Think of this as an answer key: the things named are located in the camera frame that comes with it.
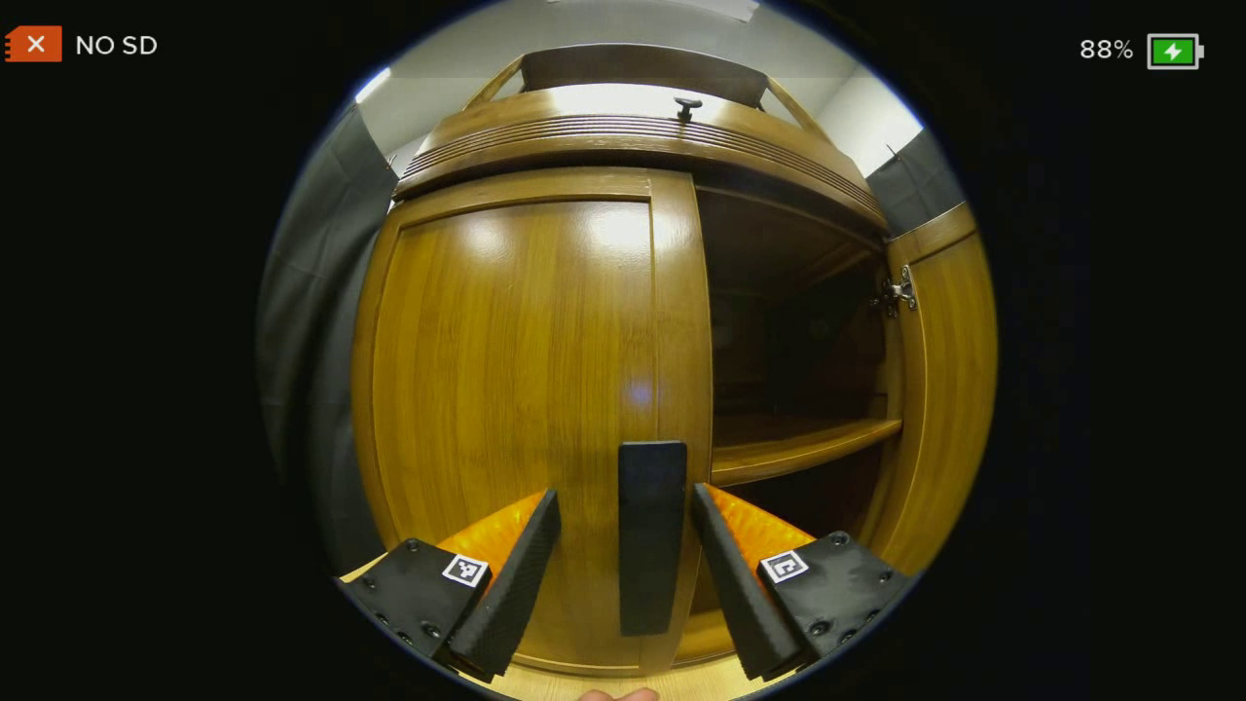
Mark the wooden shoe cabinet door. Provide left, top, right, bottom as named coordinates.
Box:
left=857, top=202, right=999, bottom=577
left=350, top=166, right=715, bottom=678

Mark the wooden drawer with black knob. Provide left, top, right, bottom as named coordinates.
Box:
left=394, top=88, right=889, bottom=230

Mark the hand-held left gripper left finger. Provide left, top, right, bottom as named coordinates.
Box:
left=334, top=489, right=563, bottom=683

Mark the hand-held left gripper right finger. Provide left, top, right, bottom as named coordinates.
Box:
left=689, top=483, right=916, bottom=683

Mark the wooden double-door shoe cabinet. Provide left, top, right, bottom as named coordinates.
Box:
left=350, top=43, right=999, bottom=683

